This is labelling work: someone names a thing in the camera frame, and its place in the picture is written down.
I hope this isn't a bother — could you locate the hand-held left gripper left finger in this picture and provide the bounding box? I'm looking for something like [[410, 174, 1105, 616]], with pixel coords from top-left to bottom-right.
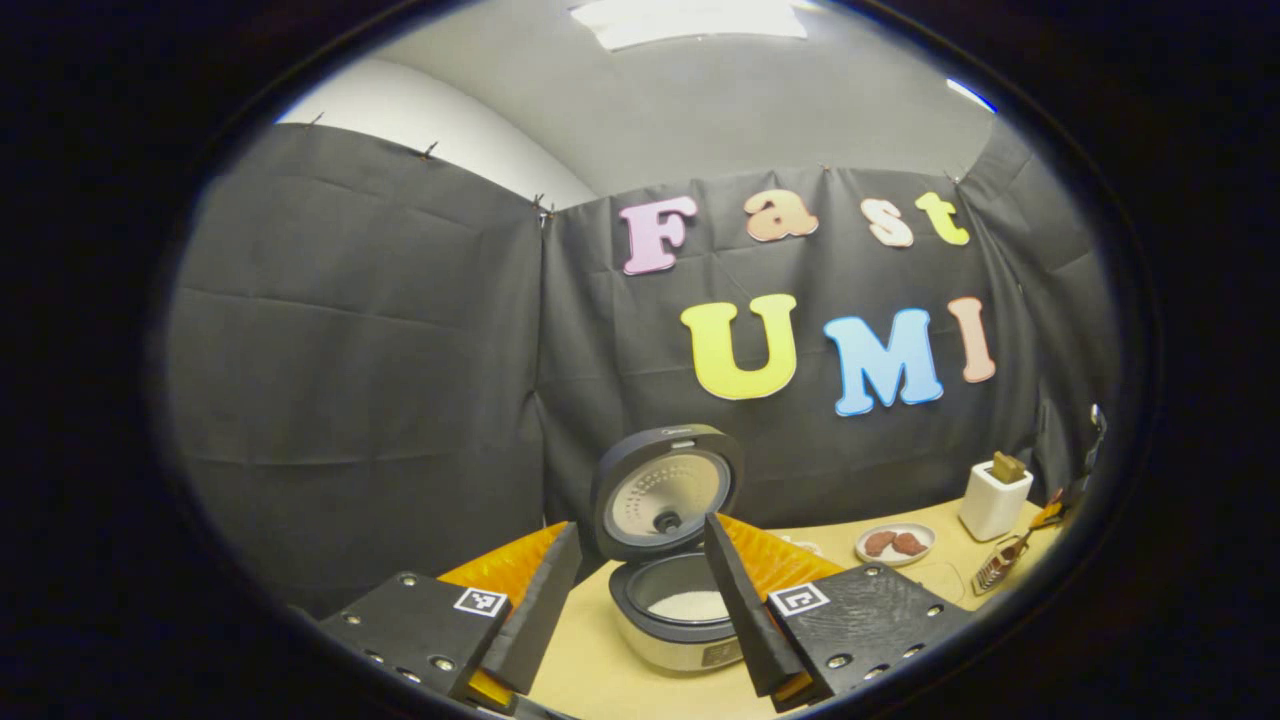
[[318, 520, 583, 713]]

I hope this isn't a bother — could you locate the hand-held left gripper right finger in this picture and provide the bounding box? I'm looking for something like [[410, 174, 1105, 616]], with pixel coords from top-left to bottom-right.
[[703, 512, 976, 713]]

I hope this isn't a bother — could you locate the white rice heap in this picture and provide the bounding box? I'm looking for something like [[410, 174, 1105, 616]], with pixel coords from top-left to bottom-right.
[[648, 590, 731, 623]]

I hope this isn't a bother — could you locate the white chopstick holder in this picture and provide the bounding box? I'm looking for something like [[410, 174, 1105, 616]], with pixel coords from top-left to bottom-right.
[[958, 460, 1034, 543]]

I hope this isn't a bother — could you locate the dark grey rice cooker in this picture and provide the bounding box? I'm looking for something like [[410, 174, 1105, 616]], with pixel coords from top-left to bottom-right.
[[590, 423, 746, 673]]

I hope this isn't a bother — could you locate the white round plate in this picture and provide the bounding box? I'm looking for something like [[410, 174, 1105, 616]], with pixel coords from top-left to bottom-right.
[[855, 522, 937, 568]]

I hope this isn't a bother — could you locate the black backdrop cloth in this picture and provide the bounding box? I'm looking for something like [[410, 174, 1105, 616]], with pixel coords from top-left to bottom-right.
[[165, 122, 1119, 621]]

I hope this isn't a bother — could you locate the large ceiling light panel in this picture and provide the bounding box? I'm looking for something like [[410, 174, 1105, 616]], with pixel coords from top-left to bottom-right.
[[570, 0, 809, 51]]

